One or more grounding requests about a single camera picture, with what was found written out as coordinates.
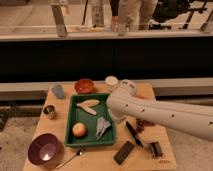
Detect orange carrot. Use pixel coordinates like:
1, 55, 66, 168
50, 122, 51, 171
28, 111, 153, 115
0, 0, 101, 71
136, 95, 146, 99

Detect purple bowl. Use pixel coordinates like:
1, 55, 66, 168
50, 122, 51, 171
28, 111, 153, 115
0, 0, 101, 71
28, 133, 61, 166

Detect red yellow apple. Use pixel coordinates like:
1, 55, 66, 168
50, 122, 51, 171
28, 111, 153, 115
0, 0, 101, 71
72, 123, 87, 138

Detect green plastic tray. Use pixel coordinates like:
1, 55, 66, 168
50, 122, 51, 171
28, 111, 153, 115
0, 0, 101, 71
64, 93, 116, 148

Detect white cup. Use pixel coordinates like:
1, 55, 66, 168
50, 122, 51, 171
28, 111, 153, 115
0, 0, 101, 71
105, 76, 118, 92

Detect black rectangular block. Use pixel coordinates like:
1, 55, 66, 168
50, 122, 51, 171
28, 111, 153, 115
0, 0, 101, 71
114, 141, 134, 165

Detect wooden railing post left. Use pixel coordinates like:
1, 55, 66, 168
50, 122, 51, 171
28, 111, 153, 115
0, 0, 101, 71
51, 0, 67, 37

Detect metal spoon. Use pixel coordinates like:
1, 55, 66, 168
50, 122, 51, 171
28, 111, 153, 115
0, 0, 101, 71
55, 148, 85, 169

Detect black equipment background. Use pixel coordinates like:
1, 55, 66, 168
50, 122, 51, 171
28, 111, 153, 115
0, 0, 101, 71
152, 0, 212, 30

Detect person legs beige trousers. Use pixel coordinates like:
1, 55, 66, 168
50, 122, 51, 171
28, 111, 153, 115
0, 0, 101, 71
109, 0, 158, 31

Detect bunch of dark grapes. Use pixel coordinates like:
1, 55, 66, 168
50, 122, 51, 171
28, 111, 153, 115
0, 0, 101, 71
136, 119, 154, 133

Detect peeled banana piece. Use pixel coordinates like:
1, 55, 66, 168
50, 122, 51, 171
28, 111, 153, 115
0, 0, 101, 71
76, 99, 99, 115

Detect red orange bowl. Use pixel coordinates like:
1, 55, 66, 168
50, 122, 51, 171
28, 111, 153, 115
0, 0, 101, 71
74, 78, 94, 94

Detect small metal clip object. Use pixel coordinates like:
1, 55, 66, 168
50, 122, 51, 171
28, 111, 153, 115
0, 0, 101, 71
150, 142, 163, 159

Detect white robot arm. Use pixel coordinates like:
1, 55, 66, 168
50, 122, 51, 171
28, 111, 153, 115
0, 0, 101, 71
106, 79, 213, 141

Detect blue plastic cup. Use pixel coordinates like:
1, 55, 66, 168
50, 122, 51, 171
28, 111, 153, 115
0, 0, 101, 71
51, 84, 64, 99

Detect small metal cup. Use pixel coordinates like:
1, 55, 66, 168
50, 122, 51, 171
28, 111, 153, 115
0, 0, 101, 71
43, 105, 56, 120

